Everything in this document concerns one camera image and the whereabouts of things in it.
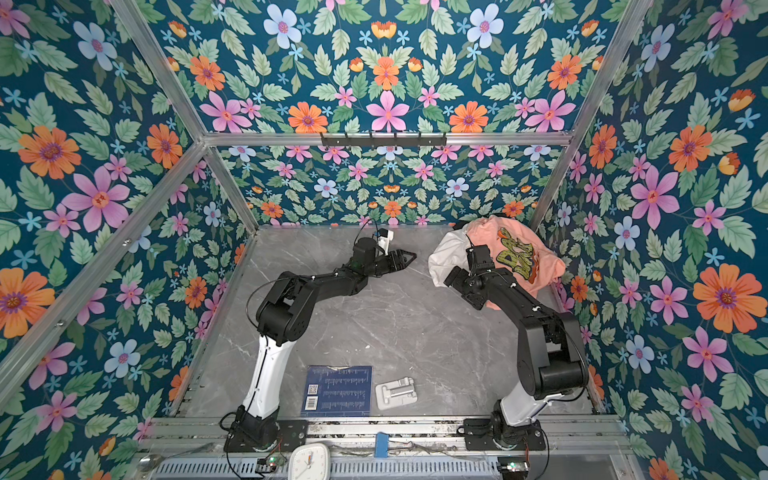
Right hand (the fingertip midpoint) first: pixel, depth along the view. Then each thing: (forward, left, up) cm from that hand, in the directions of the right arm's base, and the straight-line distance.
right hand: (456, 285), depth 93 cm
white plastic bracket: (-30, +19, -6) cm, 36 cm away
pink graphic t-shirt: (+18, -24, -2) cm, 30 cm away
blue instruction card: (-30, +37, -8) cm, 48 cm away
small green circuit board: (-46, +49, -9) cm, 68 cm away
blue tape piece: (-42, +22, -8) cm, 48 cm away
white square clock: (-45, +39, -5) cm, 60 cm away
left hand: (+10, +12, +6) cm, 17 cm away
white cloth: (+19, -1, -6) cm, 20 cm away
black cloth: (+33, -6, -5) cm, 34 cm away
